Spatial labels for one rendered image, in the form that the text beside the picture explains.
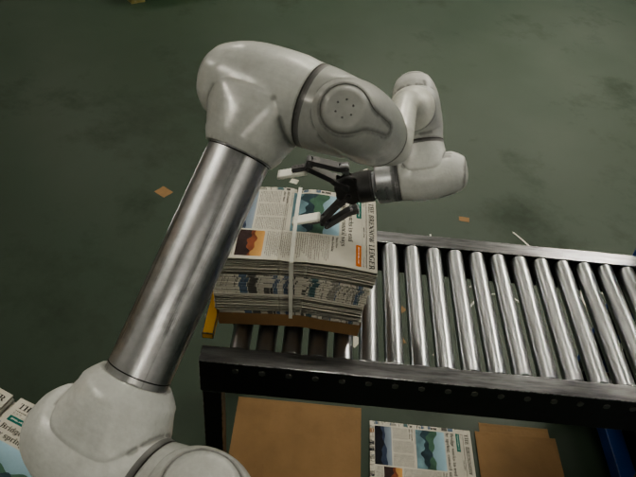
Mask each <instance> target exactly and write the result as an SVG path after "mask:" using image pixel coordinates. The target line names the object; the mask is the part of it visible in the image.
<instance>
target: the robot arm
mask: <svg viewBox="0 0 636 477"><path fill-rule="evenodd" d="M196 90H197V95H198V98H199V101H200V102H201V104H202V106H203V108H204V109H205V110H206V123H205V137H206V139H207V140H208V141H209V143H208V145H207V147H206V148H205V150H204V152H203V156H202V158H201V160H200V162H199V164H198V166H197V168H196V170H195V172H194V174H193V176H192V178H191V181H190V183H189V185H188V187H187V189H186V191H185V195H184V197H183V198H182V200H181V202H180V204H179V207H178V209H177V211H176V213H175V215H174V217H173V219H172V222H171V224H170V226H169V228H168V230H167V234H166V236H165V238H164V240H163V242H162V244H161V247H160V249H159V251H158V253H157V255H156V257H155V260H154V261H153V263H152V265H151V267H150V270H149V273H148V275H147V277H146V279H145V281H144V283H143V286H142V288H141V290H140V292H139V294H138V295H137V298H136V300H135V302H134V304H133V306H132V309H131V312H130V314H129V316H128V318H127V320H126V322H125V325H124V327H123V328H122V330H121V332H120V334H119V336H118V339H117V341H116V343H115V346H114V348H113V351H112V353H111V355H110V357H109V359H108V361H103V362H99V363H97V364H95V365H93V366H91V367H89V368H87V369H86V370H84V371H83V372H82V374H81V375H80V377H79V378H78V379H77V380H76V381H75V382H74V383H68V384H65V385H63V386H60V387H58V388H56V389H54V390H52V391H50V392H48V393H47V394H46V395H44V396H43V397H42V398H41V399H40V400H39V401H38V402H37V403H36V404H35V405H34V406H33V408H32V409H31V410H30V411H29V413H28V414H27V416H26V418H25V420H24V423H23V425H22V428H21V432H20V439H19V451H20V453H21V456H22V459H23V461H24V464H25V465H26V468H27V470H28V472H29V473H30V475H31V476H32V477H251V476H250V474H249V473H248V471H247V470H246V469H245V467H244V466H243V465H242V464H241V463H240V462H239V461H238V460H237V459H235V458H234V457H233V456H231V455H230V454H228V453H227V452H225V451H223V450H219V449H216V448H212V447H208V446H188V445H185V444H181V443H178V442H176V441H174V440H173V439H171V436H172V430H173V420H174V414H175V411H176V405H175V400H174V396H173V394H172V391H171V388H170V387H169V385H170V383H171V381H172V379H173V377H174V374H175V372H176V370H177V368H178V366H179V364H180V361H181V359H182V357H183V356H184V354H185V351H186V348H187V346H188V344H189V342H190V339H191V337H192V335H193V333H194V331H195V328H196V326H197V325H198V323H199V321H200V318H201V316H202V314H203V311H204V309H205V306H206V304H207V302H208V300H209V298H210V295H211V293H212V291H213V290H214V288H215V286H216V283H217V281H218V279H219V277H220V275H221V271H222V269H223V267H224V265H225V262H226V260H227V258H228V257H229V255H230V253H231V250H232V248H233V246H234V244H235V242H236V239H237V237H238V235H239V232H240V230H241V227H242V225H243V224H244V222H245V220H246V217H247V215H248V213H249V211H250V209H251V206H252V204H253V202H254V200H255V198H256V194H257V193H258V191H259V189H260V187H261V184H262V182H263V180H264V178H265V176H266V174H267V171H268V169H273V168H275V167H276V166H277V165H279V164H280V163H281V162H282V161H283V159H284V158H285V157H286V156H287V155H288V154H289V153H290V152H291V151H292V150H293V149H294V148H295V147H299V148H302V149H305V150H311V151H314V152H318V153H322V154H326V155H330V156H334V157H337V158H347V159H349V160H351V161H353V162H355V163H357V164H361V165H367V166H370V167H374V171H372V170H370V169H367V170H361V171H357V172H355V173H350V172H349V163H348V162H337V161H333V160H329V159H325V158H321V157H317V156H313V155H308V156H307V162H306V163H305V164H300V165H294V166H292V167H291V168H287V169H280V170H279V171H278V173H277V179H278V180H280V179H287V178H292V177H299V176H305V175H308V173H310V174H313V175H315V176H317V177H319V178H321V179H323V180H325V181H328V182H330V183H331V184H332V185H333V186H334V190H335V192H336V198H337V199H336V201H335V202H334V203H333V204H332V205H331V206H330V207H329V208H328V209H327V210H326V211H325V212H324V213H323V214H322V215H321V213H320V212H316V213H310V214H305V215H299V216H298V221H297V225H299V224H305V223H307V224H308V225H312V224H317V223H320V225H321V226H325V229H329V228H330V227H332V226H334V225H335V224H337V223H339V222H340V221H343V220H344V219H346V218H348V217H349V216H352V215H356V214H359V205H358V204H357V203H370V202H374V201H375V200H376V199H378V202H379V203H391V202H400V201H414V202H422V201H429V200H434V199H439V198H443V197H447V196H450V195H452V194H455V193H457V192H459V191H461V190H462V189H463V188H464V187H465V186H466V185H467V183H468V166H467V161H466V158H465V156H463V155H461V154H459V153H457V152H454V151H446V149H445V145H444V139H443V118H442V111H441V105H440V99H439V95H438V92H437V89H436V87H435V84H434V82H433V80H432V79H431V78H430V77H429V76H428V75H427V74H425V73H423V72H420V71H411V72H407V73H405V74H403V75H402V76H401V77H399V78H398V79H397V81H396V83H395V86H394V89H393V93H392V99H391V98H389V97H388V96H387V95H386V94H385V93H384V92H383V91H381V89H380V88H378V87H377V86H375V85H374V84H372V83H370V82H368V81H366V80H363V79H359V78H357V77H355V76H353V75H351V74H349V73H347V72H345V71H344V70H342V69H339V68H337V67H335V66H332V65H330V64H327V63H324V62H320V61H318V60H317V59H315V58H313V57H312V56H310V55H307V54H304V53H301V52H298V51H295V50H292V49H288V48H286V47H282V46H279V45H275V44H268V43H263V42H256V41H236V42H230V43H224V44H219V45H218V46H216V47H215V48H213V49H212V50H211V51H209V52H208V53H207V55H206V56H205V57H204V59H203V61H202V63H201V65H200V67H199V70H198V75H197V82H196ZM327 169H328V170H332V171H336V172H341V173H342V174H343V175H339V174H337V173H335V172H334V173H332V172H330V171H328V170H327ZM346 203H349V204H350V206H348V207H346V208H344V209H343V210H341V211H339V212H338V213H336V214H334V213H335V212H336V211H337V210H338V209H340V208H342V207H343V206H344V205H345V204H346ZM333 214H334V215H333ZM332 215H333V216H332Z"/></svg>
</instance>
